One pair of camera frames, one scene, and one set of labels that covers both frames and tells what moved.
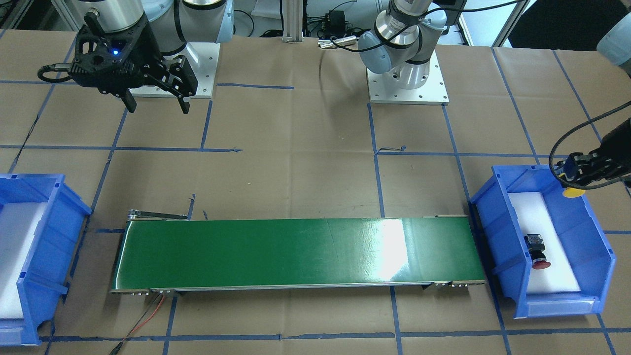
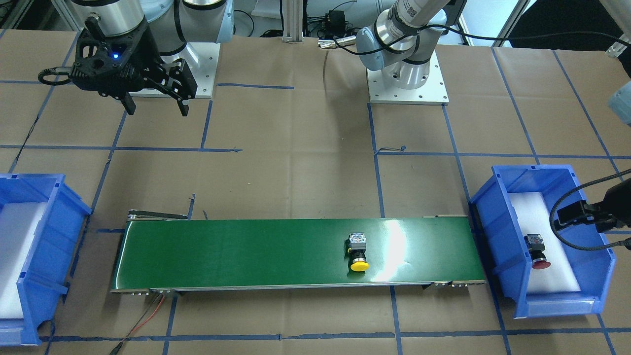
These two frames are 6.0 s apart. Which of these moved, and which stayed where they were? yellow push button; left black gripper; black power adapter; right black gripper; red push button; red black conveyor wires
Moved: left black gripper; yellow push button
Stayed: red push button; red black conveyor wires; black power adapter; right black gripper
